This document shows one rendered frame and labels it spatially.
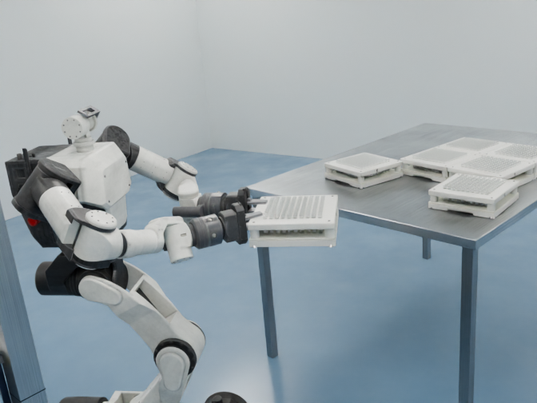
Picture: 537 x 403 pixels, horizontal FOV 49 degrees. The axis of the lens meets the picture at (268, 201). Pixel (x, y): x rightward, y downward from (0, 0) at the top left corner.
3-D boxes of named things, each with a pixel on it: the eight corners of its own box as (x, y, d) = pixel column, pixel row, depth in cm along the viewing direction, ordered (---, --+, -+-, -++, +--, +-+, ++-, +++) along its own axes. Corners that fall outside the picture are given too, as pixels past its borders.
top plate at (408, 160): (433, 151, 278) (433, 146, 277) (480, 158, 259) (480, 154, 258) (399, 162, 264) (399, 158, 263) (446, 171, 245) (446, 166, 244)
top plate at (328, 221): (335, 229, 164) (335, 222, 163) (248, 230, 168) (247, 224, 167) (338, 200, 186) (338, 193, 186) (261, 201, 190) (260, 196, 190)
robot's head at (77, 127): (65, 147, 175) (59, 117, 172) (80, 139, 184) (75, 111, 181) (85, 146, 174) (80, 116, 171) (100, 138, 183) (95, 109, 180)
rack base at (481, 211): (455, 189, 238) (456, 184, 237) (519, 198, 222) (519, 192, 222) (427, 208, 221) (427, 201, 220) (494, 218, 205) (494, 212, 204)
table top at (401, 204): (424, 128, 364) (424, 122, 363) (624, 148, 288) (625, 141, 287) (245, 194, 267) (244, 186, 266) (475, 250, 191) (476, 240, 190)
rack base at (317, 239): (336, 245, 165) (335, 237, 164) (249, 247, 169) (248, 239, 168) (338, 215, 188) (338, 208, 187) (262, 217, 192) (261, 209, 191)
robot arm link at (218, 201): (251, 181, 187) (216, 182, 191) (241, 191, 179) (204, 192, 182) (256, 219, 191) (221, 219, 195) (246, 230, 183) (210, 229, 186)
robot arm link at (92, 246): (163, 233, 153) (103, 238, 138) (150, 266, 156) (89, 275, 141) (138, 213, 159) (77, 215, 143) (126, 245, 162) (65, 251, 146)
